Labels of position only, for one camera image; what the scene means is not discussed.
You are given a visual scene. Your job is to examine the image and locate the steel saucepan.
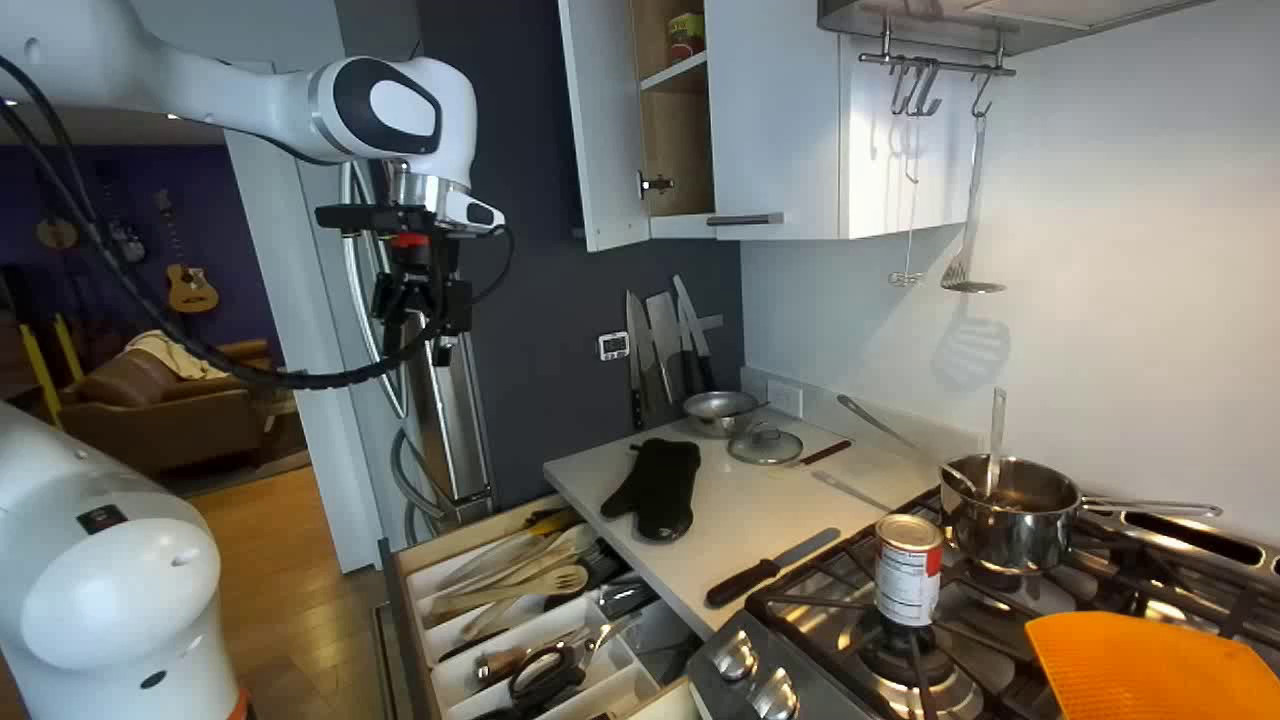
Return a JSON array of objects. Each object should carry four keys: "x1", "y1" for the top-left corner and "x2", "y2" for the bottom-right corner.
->
[{"x1": 934, "y1": 451, "x2": 1225, "y2": 571}]

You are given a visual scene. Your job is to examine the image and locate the pale wooden spoon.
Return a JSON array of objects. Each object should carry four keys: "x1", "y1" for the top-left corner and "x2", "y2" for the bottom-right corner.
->
[{"x1": 422, "y1": 555, "x2": 590, "y2": 630}]

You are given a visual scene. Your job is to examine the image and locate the steel gas range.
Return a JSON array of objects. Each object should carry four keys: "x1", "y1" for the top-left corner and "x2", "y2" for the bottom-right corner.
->
[{"x1": 684, "y1": 485, "x2": 1280, "y2": 720}]

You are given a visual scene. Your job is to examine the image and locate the range hood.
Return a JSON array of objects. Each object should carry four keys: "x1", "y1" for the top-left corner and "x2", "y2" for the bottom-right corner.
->
[{"x1": 813, "y1": 0, "x2": 1212, "y2": 61}]

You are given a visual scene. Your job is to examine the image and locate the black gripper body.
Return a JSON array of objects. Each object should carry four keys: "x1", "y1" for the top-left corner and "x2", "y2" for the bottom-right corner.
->
[{"x1": 377, "y1": 233, "x2": 474, "y2": 338}]

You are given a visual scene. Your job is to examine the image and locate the steel kitchen knife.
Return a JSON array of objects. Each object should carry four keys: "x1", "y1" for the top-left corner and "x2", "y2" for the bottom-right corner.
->
[
  {"x1": 619, "y1": 288, "x2": 653, "y2": 433},
  {"x1": 666, "y1": 271, "x2": 730, "y2": 394},
  {"x1": 643, "y1": 288, "x2": 687, "y2": 411}
]

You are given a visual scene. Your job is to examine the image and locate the wall cabinet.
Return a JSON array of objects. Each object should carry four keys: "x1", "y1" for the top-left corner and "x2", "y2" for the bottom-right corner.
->
[{"x1": 554, "y1": 0, "x2": 985, "y2": 256}]

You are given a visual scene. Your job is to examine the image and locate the open cutlery drawer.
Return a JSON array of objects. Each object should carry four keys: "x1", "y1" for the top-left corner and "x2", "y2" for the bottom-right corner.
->
[{"x1": 403, "y1": 510, "x2": 711, "y2": 720}]

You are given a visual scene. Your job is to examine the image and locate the white slotted spatula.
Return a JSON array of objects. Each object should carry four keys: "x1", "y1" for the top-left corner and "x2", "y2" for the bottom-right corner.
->
[{"x1": 929, "y1": 292, "x2": 1014, "y2": 392}]

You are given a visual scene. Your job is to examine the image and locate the acoustic guitar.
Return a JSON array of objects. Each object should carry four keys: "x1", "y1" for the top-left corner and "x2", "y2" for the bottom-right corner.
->
[{"x1": 152, "y1": 183, "x2": 223, "y2": 321}]

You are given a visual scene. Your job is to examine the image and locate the black oven mitt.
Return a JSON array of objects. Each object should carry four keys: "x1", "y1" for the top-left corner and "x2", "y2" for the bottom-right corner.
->
[{"x1": 595, "y1": 437, "x2": 703, "y2": 545}]

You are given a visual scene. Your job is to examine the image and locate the small dark handled knife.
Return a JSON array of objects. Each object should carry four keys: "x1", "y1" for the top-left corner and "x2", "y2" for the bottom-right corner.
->
[{"x1": 795, "y1": 437, "x2": 854, "y2": 467}]

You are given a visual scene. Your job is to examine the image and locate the long steel utensil handle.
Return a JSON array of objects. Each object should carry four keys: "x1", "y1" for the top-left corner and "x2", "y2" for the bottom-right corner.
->
[{"x1": 837, "y1": 392, "x2": 985, "y2": 494}]

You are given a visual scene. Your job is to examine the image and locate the wooden flat utensil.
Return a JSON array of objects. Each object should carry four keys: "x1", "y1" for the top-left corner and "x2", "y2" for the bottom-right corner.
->
[{"x1": 430, "y1": 510, "x2": 589, "y2": 593}]

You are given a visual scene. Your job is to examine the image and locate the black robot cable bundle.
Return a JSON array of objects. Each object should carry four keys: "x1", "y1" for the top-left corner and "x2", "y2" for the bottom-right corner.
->
[{"x1": 0, "y1": 52, "x2": 430, "y2": 394}]

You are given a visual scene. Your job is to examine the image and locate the long black handled knife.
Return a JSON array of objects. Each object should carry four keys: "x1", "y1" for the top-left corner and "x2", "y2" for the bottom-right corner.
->
[{"x1": 699, "y1": 525, "x2": 845, "y2": 613}]

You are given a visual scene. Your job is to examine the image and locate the round mesh strainer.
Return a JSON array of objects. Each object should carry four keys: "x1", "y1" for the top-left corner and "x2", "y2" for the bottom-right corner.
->
[{"x1": 725, "y1": 418, "x2": 808, "y2": 471}]

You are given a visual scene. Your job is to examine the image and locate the hanging steel ladle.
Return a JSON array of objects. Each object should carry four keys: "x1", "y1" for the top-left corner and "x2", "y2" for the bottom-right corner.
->
[{"x1": 934, "y1": 112, "x2": 1009, "y2": 296}]

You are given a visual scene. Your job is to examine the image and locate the brown sofa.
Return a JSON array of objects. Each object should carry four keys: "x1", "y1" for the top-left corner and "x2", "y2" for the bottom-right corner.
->
[{"x1": 56, "y1": 329, "x2": 303, "y2": 476}]

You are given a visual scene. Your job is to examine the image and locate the steel spoon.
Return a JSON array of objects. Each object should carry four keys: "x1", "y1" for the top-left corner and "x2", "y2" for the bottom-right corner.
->
[{"x1": 981, "y1": 382, "x2": 1013, "y2": 498}]

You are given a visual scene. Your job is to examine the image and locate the wooden kitchen drawer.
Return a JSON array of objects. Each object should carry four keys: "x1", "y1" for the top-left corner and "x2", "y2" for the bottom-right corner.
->
[{"x1": 377, "y1": 490, "x2": 711, "y2": 720}]

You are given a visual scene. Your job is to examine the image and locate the small steel bowl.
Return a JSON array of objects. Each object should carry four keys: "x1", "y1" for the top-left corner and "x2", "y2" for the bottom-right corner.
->
[{"x1": 679, "y1": 387, "x2": 760, "y2": 433}]

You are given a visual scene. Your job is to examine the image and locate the metal hook rail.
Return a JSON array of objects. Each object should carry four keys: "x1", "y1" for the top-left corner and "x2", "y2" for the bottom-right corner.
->
[{"x1": 854, "y1": 33, "x2": 1018, "y2": 124}]

